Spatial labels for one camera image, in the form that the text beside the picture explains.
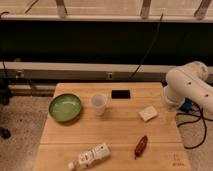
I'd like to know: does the red chili pepper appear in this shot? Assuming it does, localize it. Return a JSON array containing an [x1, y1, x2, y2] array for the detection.
[[134, 136, 148, 157]]

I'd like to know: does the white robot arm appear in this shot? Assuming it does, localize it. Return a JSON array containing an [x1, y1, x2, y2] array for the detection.
[[162, 61, 213, 114]]

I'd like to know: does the white ceramic cup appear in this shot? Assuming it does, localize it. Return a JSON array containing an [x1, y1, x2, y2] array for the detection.
[[90, 94, 107, 116]]

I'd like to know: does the green ceramic bowl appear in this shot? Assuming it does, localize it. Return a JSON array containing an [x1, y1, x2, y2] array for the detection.
[[49, 93, 82, 122]]

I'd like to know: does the black rectangular block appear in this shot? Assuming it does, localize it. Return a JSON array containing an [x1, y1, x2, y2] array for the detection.
[[111, 90, 130, 99]]

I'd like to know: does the blue power adapter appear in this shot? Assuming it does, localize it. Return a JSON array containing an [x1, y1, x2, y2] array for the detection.
[[180, 99, 192, 113]]

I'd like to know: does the black object on floor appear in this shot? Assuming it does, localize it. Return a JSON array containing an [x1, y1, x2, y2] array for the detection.
[[0, 127, 11, 139]]

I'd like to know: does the black hanging cable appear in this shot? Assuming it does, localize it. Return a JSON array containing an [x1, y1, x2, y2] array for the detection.
[[128, 13, 165, 81]]

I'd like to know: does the black floor cable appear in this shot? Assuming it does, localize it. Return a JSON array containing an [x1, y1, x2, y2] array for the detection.
[[175, 101, 213, 150]]

